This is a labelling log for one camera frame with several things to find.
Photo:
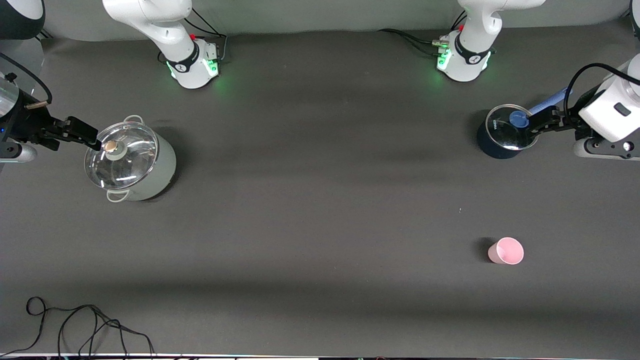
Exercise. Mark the dark blue saucepan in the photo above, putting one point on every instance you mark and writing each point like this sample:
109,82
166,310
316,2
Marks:
492,150

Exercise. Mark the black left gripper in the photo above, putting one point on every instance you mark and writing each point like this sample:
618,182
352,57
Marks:
573,118

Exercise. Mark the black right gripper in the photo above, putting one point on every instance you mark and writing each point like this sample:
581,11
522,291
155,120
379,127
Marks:
24,123

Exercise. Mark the pink plastic cup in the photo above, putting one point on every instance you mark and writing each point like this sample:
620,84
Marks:
507,251

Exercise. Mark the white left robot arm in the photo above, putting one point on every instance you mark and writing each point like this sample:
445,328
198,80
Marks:
475,30

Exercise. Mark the grey-green cooking pot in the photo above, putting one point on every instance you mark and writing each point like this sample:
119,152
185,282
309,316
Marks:
162,170

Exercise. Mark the glass pot lid wooden knob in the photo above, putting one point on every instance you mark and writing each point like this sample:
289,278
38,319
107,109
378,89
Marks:
130,165

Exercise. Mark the glass lid blue knob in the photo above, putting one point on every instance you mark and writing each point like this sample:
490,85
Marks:
502,132

